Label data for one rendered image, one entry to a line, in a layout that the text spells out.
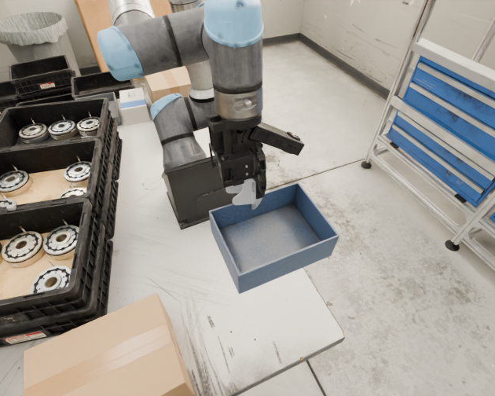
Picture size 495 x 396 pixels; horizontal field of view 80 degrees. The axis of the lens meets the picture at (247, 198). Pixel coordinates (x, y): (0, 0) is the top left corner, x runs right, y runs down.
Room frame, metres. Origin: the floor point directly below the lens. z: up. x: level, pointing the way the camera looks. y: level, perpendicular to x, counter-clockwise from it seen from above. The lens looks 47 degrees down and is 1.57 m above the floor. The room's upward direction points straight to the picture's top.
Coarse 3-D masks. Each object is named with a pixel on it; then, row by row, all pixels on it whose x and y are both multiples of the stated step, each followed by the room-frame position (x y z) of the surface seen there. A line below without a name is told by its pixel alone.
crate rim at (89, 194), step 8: (56, 144) 0.85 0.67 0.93; (64, 144) 0.85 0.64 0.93; (72, 144) 0.85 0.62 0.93; (96, 144) 0.85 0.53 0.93; (0, 152) 0.80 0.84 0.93; (8, 152) 0.80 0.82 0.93; (96, 152) 0.80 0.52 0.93; (96, 160) 0.76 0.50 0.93; (96, 168) 0.73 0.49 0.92; (96, 176) 0.70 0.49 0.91; (88, 184) 0.65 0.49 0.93; (88, 192) 0.61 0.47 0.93; (48, 200) 0.58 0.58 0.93; (56, 200) 0.58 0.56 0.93; (64, 200) 0.58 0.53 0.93; (0, 208) 0.55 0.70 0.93
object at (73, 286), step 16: (16, 208) 0.55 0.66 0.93; (32, 208) 0.55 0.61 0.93; (80, 224) 0.49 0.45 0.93; (80, 240) 0.44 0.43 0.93; (80, 256) 0.40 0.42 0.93; (80, 272) 0.36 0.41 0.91; (64, 288) 0.31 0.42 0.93; (0, 304) 0.27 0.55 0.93; (16, 304) 0.27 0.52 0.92; (32, 304) 0.28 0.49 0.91
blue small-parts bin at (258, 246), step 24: (288, 192) 0.44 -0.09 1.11; (216, 216) 0.37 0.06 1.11; (240, 216) 0.39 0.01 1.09; (264, 216) 0.41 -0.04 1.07; (288, 216) 0.41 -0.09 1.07; (312, 216) 0.38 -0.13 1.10; (216, 240) 0.34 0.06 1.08; (240, 240) 0.35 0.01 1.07; (264, 240) 0.35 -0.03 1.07; (288, 240) 0.35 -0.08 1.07; (312, 240) 0.35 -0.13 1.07; (336, 240) 0.31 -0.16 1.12; (240, 264) 0.29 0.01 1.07; (264, 264) 0.25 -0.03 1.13; (288, 264) 0.27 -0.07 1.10; (240, 288) 0.23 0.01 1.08
